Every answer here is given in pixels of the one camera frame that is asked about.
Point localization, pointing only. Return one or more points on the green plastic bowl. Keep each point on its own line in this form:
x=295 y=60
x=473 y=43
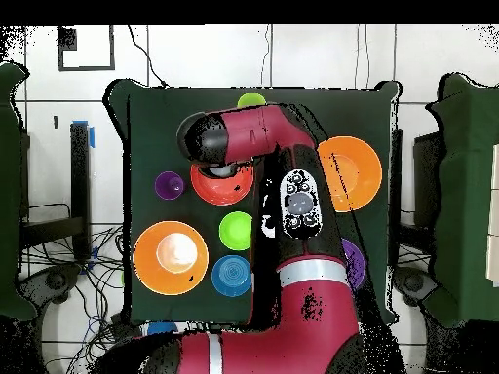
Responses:
x=236 y=230

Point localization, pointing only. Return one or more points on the black office chair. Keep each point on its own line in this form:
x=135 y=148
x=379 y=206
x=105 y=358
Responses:
x=413 y=282
x=50 y=284

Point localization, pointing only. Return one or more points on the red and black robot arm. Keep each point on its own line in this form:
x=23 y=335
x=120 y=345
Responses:
x=312 y=311

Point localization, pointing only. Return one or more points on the blue plastic bowl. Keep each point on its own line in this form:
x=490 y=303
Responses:
x=230 y=276

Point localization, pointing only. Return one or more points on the purple plastic cup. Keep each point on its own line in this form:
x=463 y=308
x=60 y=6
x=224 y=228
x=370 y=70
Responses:
x=169 y=185

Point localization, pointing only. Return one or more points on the blue plastic cup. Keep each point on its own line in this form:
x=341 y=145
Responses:
x=161 y=328

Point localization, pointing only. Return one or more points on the black metal post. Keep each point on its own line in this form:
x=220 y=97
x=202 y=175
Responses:
x=397 y=194

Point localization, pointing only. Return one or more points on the dark green table cloth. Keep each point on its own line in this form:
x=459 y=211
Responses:
x=156 y=128

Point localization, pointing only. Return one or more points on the purple plastic bowl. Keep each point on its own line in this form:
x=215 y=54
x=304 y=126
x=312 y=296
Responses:
x=356 y=265

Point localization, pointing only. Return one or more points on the green cloth covered table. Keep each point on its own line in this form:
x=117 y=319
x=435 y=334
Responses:
x=468 y=194
x=7 y=272

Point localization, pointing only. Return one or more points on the green plastic cup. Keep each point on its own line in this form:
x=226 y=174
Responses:
x=251 y=100

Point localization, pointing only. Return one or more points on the red plastic bowl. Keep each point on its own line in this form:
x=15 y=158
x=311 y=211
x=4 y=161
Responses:
x=222 y=191

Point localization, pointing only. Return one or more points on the black metal frame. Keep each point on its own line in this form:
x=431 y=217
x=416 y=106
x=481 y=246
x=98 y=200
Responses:
x=80 y=187

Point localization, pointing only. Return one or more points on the large orange plastic bowl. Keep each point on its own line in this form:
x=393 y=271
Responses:
x=358 y=171
x=171 y=280

